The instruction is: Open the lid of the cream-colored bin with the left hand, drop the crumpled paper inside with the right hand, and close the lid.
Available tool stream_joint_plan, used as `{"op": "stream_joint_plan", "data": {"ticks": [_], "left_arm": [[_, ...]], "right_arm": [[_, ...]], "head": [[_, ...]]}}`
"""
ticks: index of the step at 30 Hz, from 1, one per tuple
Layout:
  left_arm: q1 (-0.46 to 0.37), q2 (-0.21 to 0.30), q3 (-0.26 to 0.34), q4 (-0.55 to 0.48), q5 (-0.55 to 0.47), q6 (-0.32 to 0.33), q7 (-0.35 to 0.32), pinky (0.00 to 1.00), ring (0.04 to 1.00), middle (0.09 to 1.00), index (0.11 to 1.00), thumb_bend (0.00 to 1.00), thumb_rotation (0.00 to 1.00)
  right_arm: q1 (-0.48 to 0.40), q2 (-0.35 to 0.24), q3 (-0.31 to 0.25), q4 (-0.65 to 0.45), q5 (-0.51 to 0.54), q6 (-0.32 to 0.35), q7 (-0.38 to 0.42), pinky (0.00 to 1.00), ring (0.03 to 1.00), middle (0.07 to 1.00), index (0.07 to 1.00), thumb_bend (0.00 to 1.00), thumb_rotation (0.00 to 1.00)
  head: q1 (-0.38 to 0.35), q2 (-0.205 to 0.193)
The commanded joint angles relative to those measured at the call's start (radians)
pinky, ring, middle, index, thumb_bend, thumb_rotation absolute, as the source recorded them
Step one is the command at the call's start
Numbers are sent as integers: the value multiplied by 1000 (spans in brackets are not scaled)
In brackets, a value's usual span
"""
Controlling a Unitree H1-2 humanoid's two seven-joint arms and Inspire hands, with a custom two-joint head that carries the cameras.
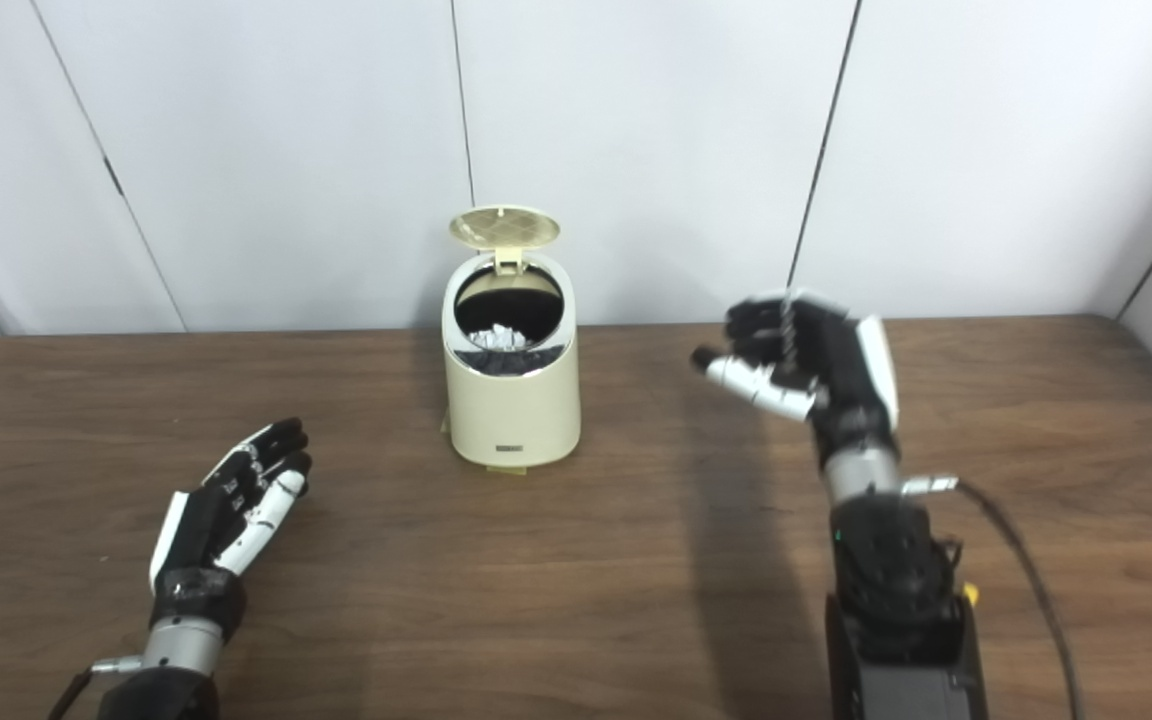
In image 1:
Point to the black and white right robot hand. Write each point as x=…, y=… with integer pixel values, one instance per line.
x=841, y=370

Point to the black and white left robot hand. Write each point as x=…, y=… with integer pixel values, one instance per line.
x=206, y=525

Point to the white paper ball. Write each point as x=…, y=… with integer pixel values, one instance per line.
x=496, y=336

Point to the cream round bin lid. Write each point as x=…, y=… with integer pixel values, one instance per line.
x=504, y=227

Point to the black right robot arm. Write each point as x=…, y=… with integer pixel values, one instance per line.
x=896, y=600

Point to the yellow tape under bin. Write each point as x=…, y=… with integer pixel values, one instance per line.
x=508, y=468

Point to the cream-colored trash bin body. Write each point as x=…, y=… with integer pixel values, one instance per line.
x=511, y=420

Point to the black wall panel hinge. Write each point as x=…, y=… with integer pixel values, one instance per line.
x=114, y=176

